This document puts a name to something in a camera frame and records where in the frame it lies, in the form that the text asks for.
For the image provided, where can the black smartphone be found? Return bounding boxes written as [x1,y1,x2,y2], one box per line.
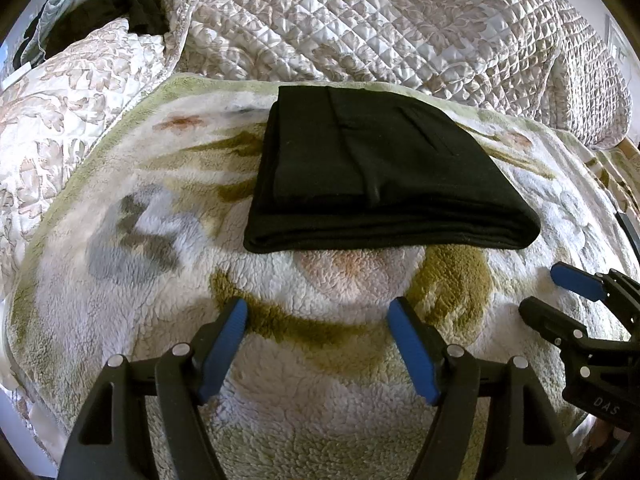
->
[615,211,640,256]

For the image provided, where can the pale green cloth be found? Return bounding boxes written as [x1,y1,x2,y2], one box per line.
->
[20,0,126,61]

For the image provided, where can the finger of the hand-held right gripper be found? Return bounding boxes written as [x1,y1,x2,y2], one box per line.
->
[550,261,640,331]
[519,296,601,361]

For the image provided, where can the floral fleece blanket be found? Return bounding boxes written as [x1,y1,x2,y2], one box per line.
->
[0,72,631,480]

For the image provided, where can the dark cloth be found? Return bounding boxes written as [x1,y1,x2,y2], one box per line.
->
[42,0,170,58]

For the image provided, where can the quilted floral pillow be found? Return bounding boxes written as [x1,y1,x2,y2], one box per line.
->
[0,17,173,301]

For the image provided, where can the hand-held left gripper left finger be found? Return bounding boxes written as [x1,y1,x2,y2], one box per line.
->
[57,296,249,480]

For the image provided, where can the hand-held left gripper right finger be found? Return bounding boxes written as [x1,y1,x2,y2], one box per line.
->
[387,296,576,480]

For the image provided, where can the black pants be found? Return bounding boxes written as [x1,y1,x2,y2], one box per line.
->
[243,85,542,254]

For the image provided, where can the quilted pale floral bedspread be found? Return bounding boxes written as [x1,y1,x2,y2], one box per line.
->
[160,0,632,151]

